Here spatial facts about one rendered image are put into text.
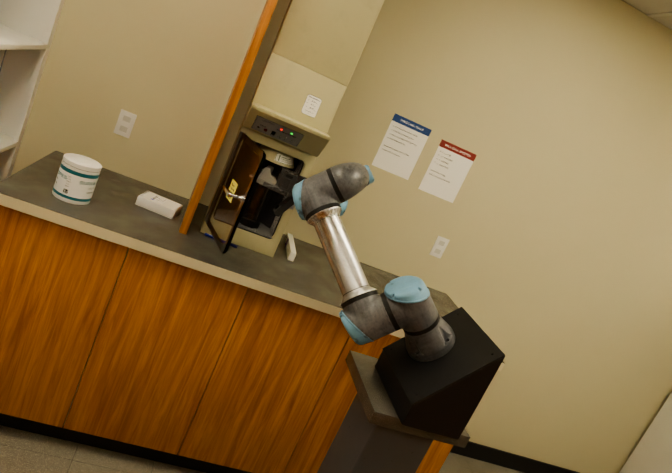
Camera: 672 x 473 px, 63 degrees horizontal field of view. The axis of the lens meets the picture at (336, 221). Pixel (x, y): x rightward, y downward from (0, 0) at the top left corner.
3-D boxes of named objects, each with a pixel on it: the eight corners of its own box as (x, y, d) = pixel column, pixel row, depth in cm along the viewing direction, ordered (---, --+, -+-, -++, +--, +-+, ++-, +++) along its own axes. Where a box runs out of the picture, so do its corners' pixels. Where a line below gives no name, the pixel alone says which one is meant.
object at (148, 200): (144, 198, 232) (147, 190, 231) (180, 213, 234) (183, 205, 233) (134, 204, 220) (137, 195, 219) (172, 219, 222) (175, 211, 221)
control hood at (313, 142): (241, 125, 213) (251, 101, 211) (317, 156, 221) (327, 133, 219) (242, 129, 202) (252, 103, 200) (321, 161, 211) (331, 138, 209)
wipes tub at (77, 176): (57, 186, 203) (70, 149, 200) (93, 199, 207) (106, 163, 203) (46, 195, 191) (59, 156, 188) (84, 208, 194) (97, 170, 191)
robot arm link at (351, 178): (361, 151, 164) (365, 159, 213) (328, 166, 165) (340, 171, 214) (377, 186, 164) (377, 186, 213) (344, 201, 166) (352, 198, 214)
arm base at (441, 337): (461, 348, 157) (449, 322, 154) (413, 368, 159) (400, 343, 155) (447, 320, 171) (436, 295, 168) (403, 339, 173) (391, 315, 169)
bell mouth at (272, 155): (254, 147, 235) (259, 136, 234) (292, 163, 240) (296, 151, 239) (255, 155, 218) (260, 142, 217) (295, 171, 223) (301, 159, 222)
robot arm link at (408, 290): (443, 321, 155) (426, 284, 150) (400, 340, 157) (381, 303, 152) (433, 300, 166) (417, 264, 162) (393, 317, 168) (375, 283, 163)
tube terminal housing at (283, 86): (203, 214, 246) (267, 51, 230) (270, 238, 255) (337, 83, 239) (199, 231, 223) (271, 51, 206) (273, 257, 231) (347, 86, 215)
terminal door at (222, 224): (207, 223, 221) (243, 131, 212) (224, 255, 195) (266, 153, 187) (205, 222, 220) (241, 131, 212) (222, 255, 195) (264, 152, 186)
